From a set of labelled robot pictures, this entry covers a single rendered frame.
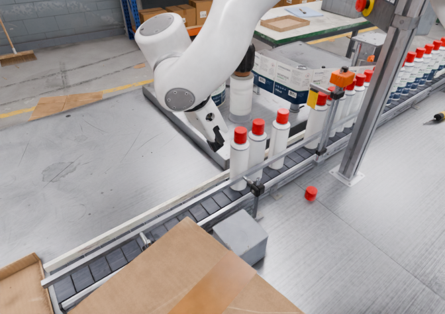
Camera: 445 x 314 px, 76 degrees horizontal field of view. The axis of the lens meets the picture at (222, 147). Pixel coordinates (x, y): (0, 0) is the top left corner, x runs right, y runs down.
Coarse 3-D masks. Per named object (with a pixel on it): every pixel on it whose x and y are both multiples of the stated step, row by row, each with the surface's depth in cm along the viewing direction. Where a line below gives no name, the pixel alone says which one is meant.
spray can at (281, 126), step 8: (280, 112) 78; (288, 112) 78; (280, 120) 79; (272, 128) 82; (280, 128) 80; (288, 128) 80; (272, 136) 83; (280, 136) 82; (272, 144) 85; (280, 144) 83; (272, 152) 86; (280, 160) 88; (272, 168) 90; (280, 168) 90
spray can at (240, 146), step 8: (240, 128) 73; (240, 136) 71; (232, 144) 74; (240, 144) 73; (248, 144) 74; (232, 152) 75; (240, 152) 74; (248, 152) 76; (232, 160) 76; (240, 160) 75; (232, 168) 78; (240, 168) 77; (232, 176) 80; (240, 184) 81
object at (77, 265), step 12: (348, 120) 99; (300, 144) 87; (276, 156) 83; (252, 168) 79; (228, 180) 75; (240, 180) 77; (216, 192) 73; (192, 204) 69; (168, 216) 66; (144, 228) 64; (120, 240) 61; (96, 252) 59; (108, 252) 60; (72, 264) 57; (84, 264) 58; (60, 276) 56
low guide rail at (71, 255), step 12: (300, 132) 100; (288, 144) 97; (264, 156) 92; (216, 180) 83; (192, 192) 79; (168, 204) 75; (144, 216) 72; (120, 228) 69; (96, 240) 67; (72, 252) 64; (84, 252) 66; (48, 264) 62; (60, 264) 64
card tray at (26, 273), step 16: (32, 256) 70; (0, 272) 66; (16, 272) 69; (32, 272) 69; (0, 288) 66; (16, 288) 66; (32, 288) 66; (0, 304) 63; (16, 304) 63; (32, 304) 63; (48, 304) 63
